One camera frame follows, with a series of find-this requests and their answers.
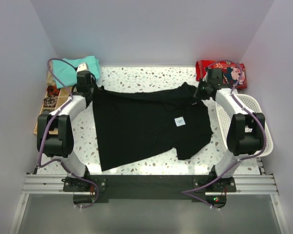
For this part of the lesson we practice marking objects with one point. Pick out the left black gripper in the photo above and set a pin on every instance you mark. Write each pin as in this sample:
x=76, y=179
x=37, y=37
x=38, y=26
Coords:
x=93, y=81

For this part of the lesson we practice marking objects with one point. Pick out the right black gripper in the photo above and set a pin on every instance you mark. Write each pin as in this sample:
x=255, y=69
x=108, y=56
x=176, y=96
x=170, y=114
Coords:
x=203, y=82

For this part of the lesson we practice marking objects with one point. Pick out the black t shirt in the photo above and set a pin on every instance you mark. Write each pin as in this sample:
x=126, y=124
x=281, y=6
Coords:
x=135, y=126

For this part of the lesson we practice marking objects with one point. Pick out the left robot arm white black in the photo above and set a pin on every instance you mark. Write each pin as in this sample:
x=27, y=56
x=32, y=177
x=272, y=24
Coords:
x=55, y=140

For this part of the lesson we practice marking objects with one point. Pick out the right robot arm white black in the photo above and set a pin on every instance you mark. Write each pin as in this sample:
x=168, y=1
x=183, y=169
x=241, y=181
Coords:
x=246, y=136

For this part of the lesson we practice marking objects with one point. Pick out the folded teal t shirt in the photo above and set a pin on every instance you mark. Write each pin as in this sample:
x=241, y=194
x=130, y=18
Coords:
x=67, y=75

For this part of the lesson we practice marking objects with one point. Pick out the red cartoon print cloth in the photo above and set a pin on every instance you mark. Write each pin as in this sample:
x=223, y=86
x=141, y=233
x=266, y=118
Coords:
x=232, y=72

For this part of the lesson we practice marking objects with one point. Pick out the folded beige t shirt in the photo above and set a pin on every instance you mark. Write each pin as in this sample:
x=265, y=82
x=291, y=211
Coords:
x=49, y=79

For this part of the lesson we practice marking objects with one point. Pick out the red black rolled sock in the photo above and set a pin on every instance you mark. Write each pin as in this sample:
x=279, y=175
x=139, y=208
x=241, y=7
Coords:
x=52, y=91

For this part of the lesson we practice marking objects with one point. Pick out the patterned rolled sock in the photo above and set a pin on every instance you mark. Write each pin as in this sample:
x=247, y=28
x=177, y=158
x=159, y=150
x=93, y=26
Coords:
x=50, y=102

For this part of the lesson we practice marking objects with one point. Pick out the white perforated plastic basket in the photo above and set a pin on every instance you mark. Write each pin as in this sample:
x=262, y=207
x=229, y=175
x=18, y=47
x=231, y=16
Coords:
x=224, y=121

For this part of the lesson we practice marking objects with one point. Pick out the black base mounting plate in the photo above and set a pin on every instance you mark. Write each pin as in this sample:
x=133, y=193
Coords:
x=103, y=188

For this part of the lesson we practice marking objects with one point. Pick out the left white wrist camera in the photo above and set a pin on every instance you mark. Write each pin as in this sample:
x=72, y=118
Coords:
x=82, y=67

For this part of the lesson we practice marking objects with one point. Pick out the aluminium rail frame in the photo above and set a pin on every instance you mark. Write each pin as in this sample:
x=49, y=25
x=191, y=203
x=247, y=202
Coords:
x=52, y=184

